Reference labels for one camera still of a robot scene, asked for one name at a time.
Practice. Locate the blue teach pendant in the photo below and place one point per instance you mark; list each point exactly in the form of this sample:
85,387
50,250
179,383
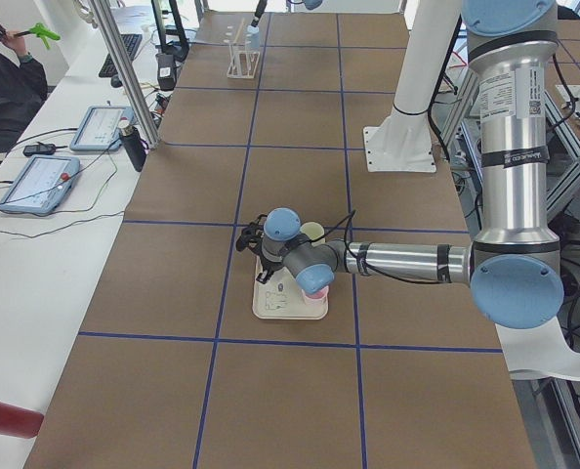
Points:
42,185
98,129

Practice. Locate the black power adapter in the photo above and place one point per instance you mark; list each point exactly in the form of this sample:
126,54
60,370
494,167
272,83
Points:
39,149

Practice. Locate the black water bottle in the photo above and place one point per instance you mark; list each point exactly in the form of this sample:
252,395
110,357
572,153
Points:
131,141

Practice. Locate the green plastic tool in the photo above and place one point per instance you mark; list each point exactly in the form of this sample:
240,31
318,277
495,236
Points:
42,32

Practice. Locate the far blue teach pendant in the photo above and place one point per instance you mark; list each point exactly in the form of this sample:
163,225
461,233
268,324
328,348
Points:
98,129

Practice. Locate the pink plastic cup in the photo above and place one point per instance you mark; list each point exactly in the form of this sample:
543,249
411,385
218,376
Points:
316,299

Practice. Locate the white wire cup rack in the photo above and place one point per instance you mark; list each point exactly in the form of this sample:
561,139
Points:
243,61

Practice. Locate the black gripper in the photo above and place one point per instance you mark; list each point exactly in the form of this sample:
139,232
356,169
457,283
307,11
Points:
258,10
269,264

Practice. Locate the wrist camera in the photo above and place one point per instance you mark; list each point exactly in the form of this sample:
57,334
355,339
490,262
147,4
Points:
247,239

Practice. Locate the near blue teach pendant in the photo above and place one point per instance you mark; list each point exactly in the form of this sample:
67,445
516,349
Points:
42,185

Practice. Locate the red bottle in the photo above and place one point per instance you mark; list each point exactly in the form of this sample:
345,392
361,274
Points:
19,422

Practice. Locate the pale green plastic cup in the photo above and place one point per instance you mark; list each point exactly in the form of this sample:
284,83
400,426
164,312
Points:
314,231

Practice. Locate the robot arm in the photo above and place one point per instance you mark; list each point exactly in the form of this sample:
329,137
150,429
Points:
512,266
310,4

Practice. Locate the cream plastic tray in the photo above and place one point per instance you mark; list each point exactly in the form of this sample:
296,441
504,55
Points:
281,299

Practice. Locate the person in black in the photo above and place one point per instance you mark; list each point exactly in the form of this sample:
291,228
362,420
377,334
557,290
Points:
23,87

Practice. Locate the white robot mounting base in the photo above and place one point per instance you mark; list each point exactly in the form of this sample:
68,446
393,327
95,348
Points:
403,142

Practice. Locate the aluminium frame post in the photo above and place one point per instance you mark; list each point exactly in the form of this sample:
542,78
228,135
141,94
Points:
115,46

